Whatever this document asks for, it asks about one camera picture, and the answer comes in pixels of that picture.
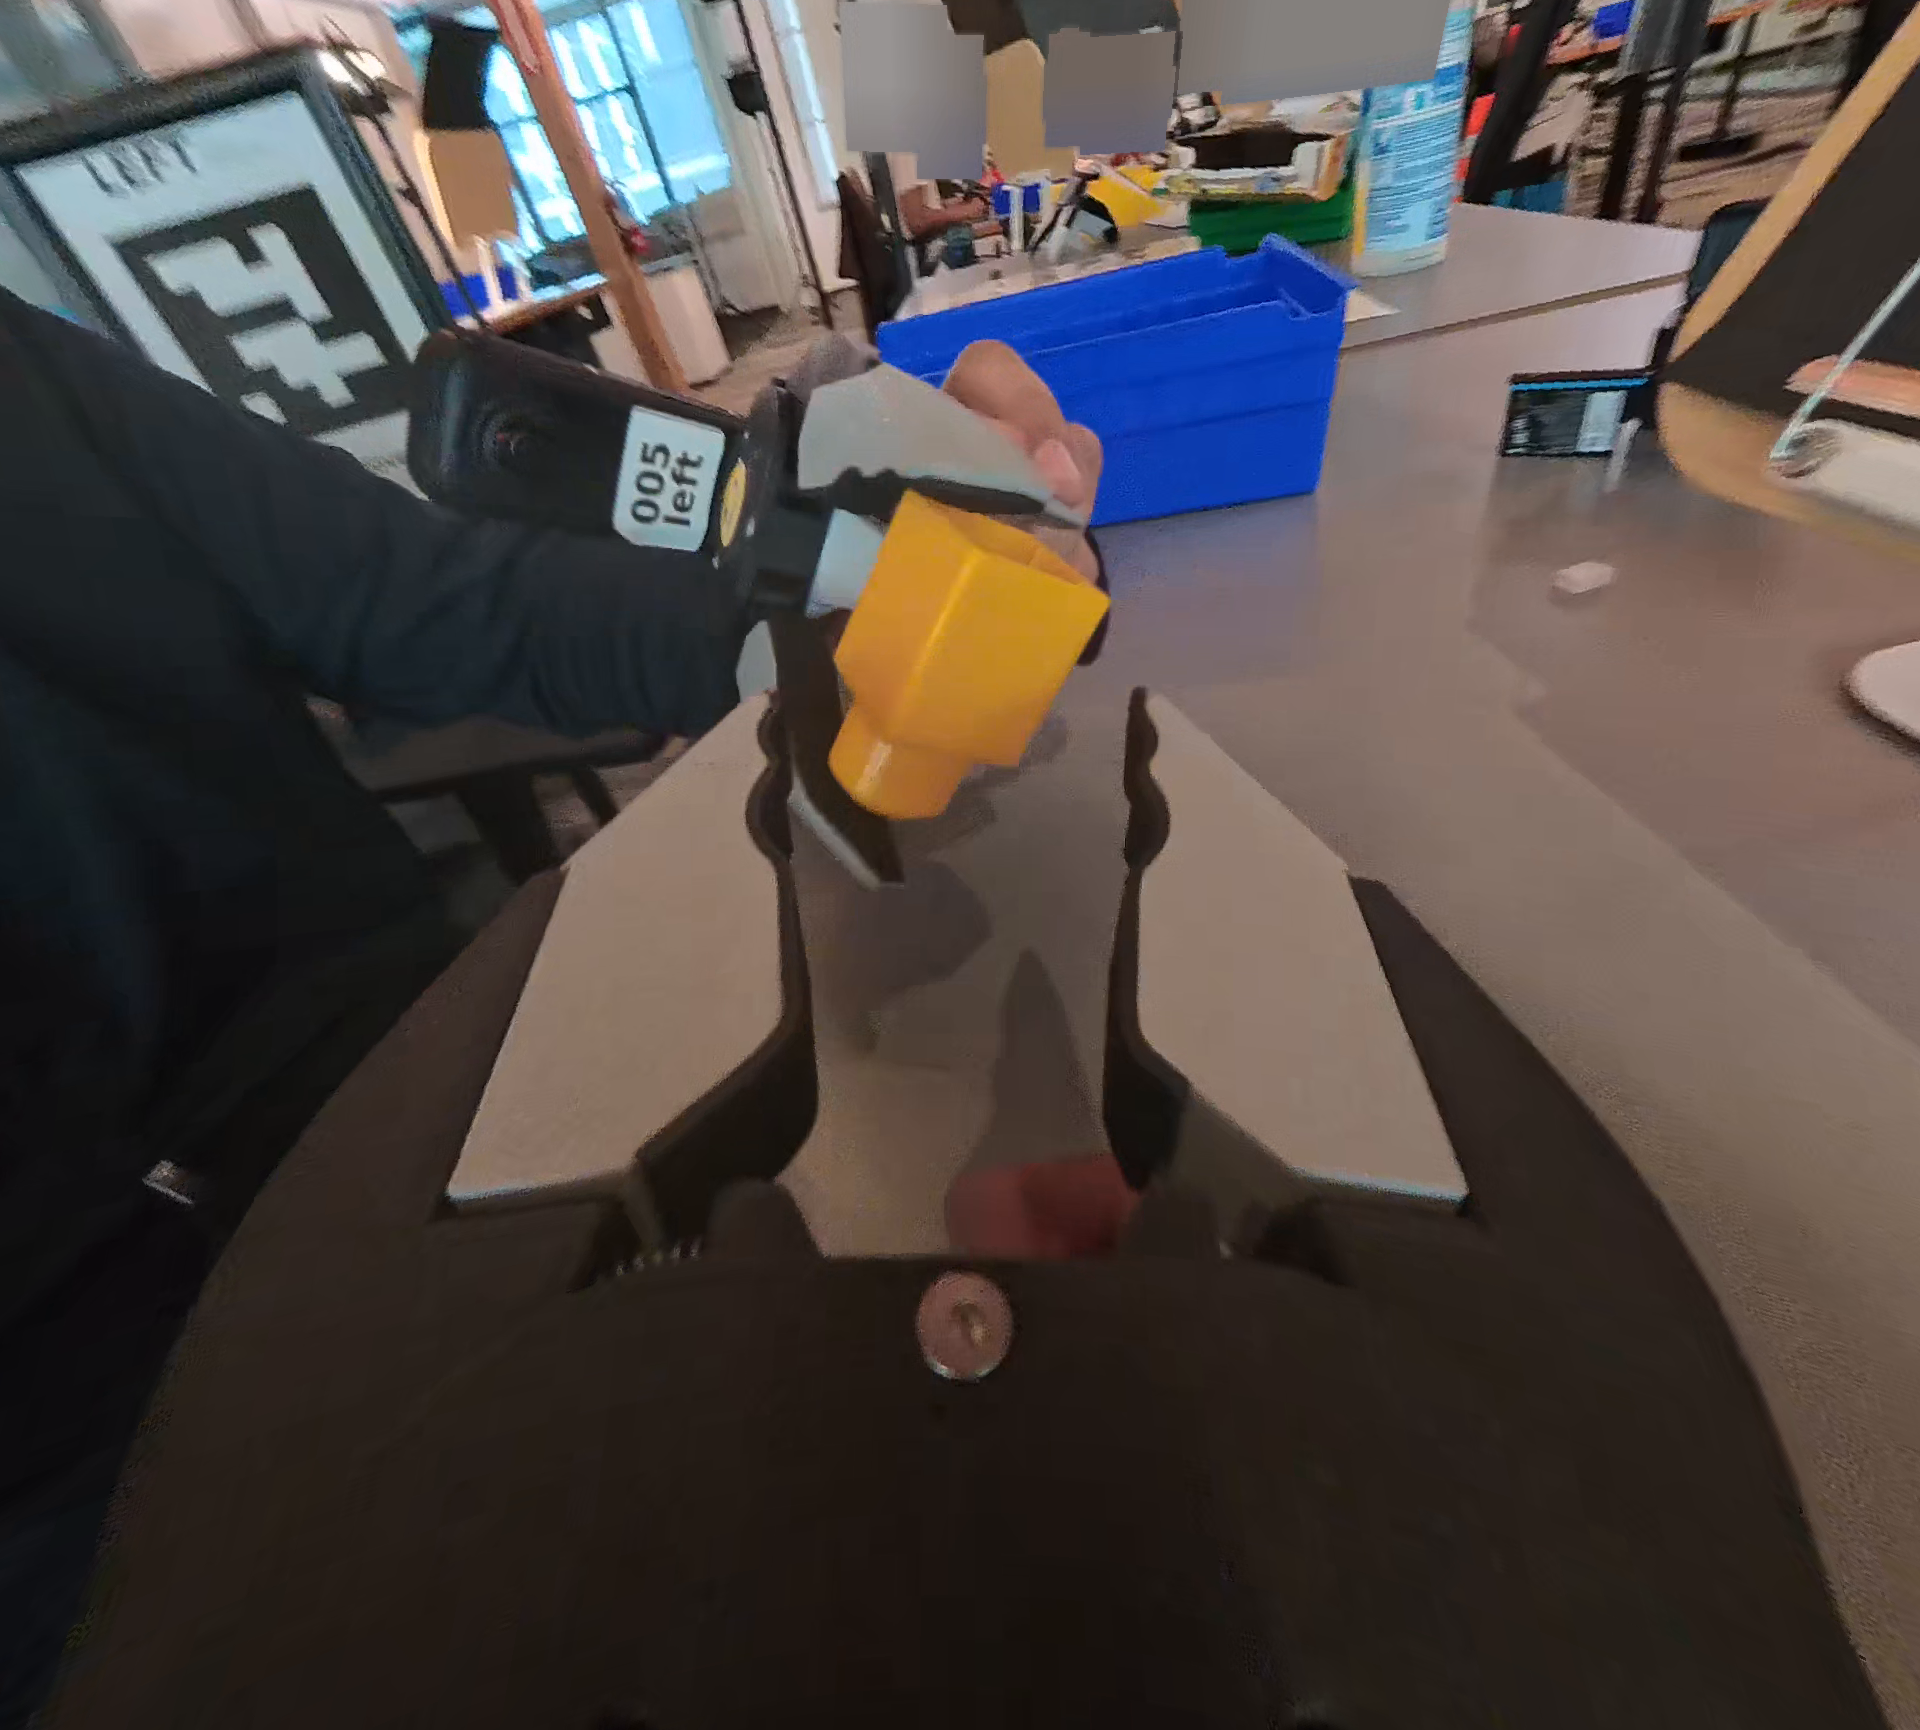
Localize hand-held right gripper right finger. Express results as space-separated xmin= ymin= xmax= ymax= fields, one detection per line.
xmin=1102 ymin=690 xmax=1471 ymax=1214

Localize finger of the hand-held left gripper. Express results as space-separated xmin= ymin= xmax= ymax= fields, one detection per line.
xmin=799 ymin=364 xmax=1099 ymax=614
xmin=739 ymin=615 xmax=907 ymax=891

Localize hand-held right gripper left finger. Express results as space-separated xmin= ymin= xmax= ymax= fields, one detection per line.
xmin=447 ymin=692 xmax=822 ymax=1214

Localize yellow toy block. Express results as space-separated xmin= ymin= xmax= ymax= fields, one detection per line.
xmin=828 ymin=487 xmax=1113 ymax=819

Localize blue storage bin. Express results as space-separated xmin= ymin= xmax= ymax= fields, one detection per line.
xmin=877 ymin=234 xmax=1361 ymax=529

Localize person's left hand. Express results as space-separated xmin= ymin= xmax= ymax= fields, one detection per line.
xmin=942 ymin=341 xmax=1113 ymax=592

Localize black white marker sign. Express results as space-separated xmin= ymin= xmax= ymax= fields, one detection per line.
xmin=0 ymin=49 xmax=440 ymax=471

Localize black floor lamp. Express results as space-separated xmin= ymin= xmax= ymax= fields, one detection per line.
xmin=695 ymin=0 xmax=834 ymax=330

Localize green storage bin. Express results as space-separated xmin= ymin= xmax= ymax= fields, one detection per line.
xmin=1193 ymin=176 xmax=1361 ymax=258

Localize black battery charger case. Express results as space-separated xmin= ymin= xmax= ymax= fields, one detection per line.
xmin=1656 ymin=199 xmax=1780 ymax=374

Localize black board book stand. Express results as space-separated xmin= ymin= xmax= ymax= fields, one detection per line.
xmin=1651 ymin=4 xmax=1920 ymax=750

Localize reddish wooden post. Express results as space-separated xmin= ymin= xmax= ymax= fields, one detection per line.
xmin=405 ymin=0 xmax=693 ymax=394

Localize black camera battery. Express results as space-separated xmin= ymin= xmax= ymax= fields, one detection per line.
xmin=1505 ymin=371 xmax=1653 ymax=459

